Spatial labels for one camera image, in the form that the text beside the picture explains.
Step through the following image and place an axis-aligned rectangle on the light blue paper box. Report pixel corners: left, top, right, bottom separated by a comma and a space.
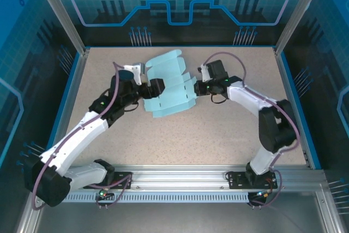
143, 49, 197, 119

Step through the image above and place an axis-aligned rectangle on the aluminium side rail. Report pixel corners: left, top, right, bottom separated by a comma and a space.
53, 49, 91, 152
273, 47, 311, 169

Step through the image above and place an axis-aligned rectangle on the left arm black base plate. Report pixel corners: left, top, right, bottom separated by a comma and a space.
83, 171, 134, 190

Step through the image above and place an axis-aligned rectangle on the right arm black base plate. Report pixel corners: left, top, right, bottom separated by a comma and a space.
226, 171, 279, 190

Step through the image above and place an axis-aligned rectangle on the slotted grey cable duct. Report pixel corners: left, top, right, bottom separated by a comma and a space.
67, 192, 250, 204

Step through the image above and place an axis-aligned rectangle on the aluminium frame post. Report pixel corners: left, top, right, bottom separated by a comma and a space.
274, 0, 328, 56
29, 0, 91, 56

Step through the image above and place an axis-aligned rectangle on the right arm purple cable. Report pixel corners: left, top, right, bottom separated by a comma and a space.
203, 52, 300, 210

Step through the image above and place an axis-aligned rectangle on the small connector with green light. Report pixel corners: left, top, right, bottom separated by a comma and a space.
95, 188, 114, 200
255, 188, 273, 199

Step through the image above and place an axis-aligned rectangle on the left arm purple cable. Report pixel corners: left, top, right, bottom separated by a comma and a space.
31, 62, 134, 212

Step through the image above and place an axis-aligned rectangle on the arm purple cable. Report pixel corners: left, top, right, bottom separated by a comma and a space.
31, 62, 134, 212
203, 52, 300, 210

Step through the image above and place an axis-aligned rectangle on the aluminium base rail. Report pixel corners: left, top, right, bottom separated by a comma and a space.
65, 164, 328, 192

